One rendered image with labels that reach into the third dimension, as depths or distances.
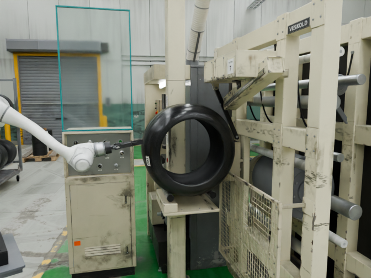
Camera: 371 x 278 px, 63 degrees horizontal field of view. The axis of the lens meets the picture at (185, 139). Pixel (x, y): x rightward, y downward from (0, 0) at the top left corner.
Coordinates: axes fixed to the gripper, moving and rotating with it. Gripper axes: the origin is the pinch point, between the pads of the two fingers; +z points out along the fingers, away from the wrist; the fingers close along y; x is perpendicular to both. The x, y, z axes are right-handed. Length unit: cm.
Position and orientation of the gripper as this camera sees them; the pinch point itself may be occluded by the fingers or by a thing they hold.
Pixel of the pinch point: (137, 142)
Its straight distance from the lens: 194.7
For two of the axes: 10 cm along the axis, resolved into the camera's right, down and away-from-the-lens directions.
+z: 9.6, -1.7, 2.0
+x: 1.4, 9.8, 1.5
